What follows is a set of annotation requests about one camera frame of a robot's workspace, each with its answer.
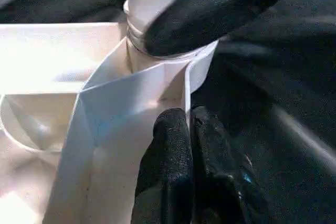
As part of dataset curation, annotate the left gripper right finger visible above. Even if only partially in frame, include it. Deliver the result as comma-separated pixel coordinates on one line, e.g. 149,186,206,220
191,106,274,224

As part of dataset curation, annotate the black mat cloth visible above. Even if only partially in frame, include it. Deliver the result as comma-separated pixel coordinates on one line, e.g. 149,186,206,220
0,0,336,224

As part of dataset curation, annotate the white plastic table top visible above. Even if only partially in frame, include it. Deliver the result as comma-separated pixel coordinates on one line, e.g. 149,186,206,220
0,22,220,224

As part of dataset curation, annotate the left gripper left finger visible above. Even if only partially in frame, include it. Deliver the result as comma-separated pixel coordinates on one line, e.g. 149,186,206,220
133,108,196,224

